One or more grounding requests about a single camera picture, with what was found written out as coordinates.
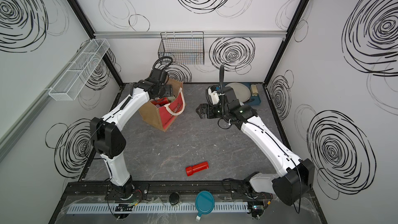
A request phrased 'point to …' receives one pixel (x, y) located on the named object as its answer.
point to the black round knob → (173, 198)
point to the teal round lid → (204, 202)
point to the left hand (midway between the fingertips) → (165, 90)
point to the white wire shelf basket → (70, 83)
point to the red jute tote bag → (163, 112)
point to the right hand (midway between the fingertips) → (203, 110)
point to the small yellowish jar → (254, 92)
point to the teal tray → (254, 100)
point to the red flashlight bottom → (190, 170)
